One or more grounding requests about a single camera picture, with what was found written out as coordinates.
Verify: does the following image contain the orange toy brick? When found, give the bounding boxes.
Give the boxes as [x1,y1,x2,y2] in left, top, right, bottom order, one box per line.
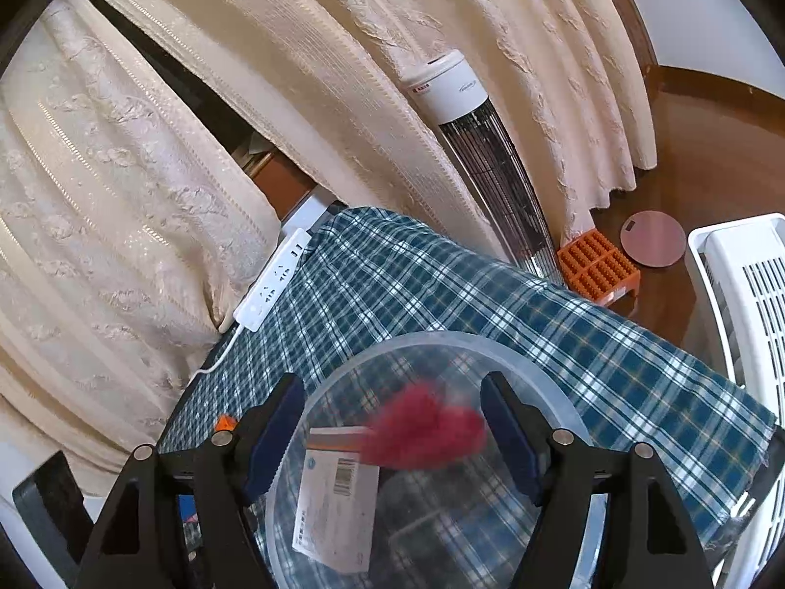
[214,415,238,432]

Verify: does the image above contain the white medicine box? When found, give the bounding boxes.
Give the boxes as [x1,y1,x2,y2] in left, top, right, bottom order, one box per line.
[293,427,379,574]

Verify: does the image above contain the long pink foam roller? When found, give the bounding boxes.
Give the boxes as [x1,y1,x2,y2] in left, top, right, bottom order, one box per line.
[359,381,487,471]

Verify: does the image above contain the clear plastic bowl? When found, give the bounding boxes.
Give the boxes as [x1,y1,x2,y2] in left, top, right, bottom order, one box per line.
[265,331,589,588]

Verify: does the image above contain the white power strip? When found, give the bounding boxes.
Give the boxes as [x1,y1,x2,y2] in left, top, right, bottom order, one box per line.
[233,227,312,332]

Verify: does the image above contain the orange foot massager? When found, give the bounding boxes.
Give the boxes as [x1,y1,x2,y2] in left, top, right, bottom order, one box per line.
[557,229,641,307]

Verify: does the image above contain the white slatted appliance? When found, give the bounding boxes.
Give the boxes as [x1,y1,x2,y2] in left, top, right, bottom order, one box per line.
[685,213,784,588]

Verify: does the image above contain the round pink scale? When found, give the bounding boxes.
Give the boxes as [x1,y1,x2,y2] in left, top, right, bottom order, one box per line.
[620,210,686,268]

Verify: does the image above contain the cream patterned curtain left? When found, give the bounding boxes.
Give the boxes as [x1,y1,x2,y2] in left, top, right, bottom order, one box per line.
[1,0,280,496]

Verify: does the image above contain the blue plaid tablecloth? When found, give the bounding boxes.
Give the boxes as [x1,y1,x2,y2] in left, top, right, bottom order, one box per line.
[159,208,781,588]

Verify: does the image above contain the white tower heater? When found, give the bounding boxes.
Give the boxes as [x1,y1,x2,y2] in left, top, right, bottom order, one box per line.
[402,49,563,285]

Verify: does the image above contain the cream curtain right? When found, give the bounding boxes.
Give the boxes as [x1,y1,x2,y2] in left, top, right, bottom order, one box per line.
[104,0,657,259]

